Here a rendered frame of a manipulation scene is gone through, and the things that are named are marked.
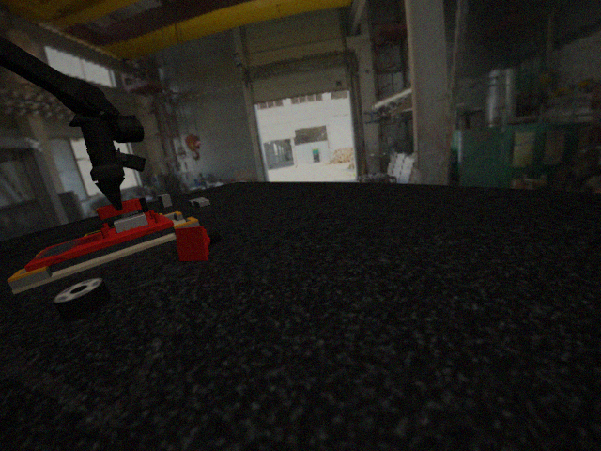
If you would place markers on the black toy wheel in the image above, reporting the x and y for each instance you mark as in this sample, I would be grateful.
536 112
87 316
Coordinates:
82 299

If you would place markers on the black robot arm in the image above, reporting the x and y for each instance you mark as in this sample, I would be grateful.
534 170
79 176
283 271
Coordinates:
82 98

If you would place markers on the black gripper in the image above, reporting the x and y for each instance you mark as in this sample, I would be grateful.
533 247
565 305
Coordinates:
106 171

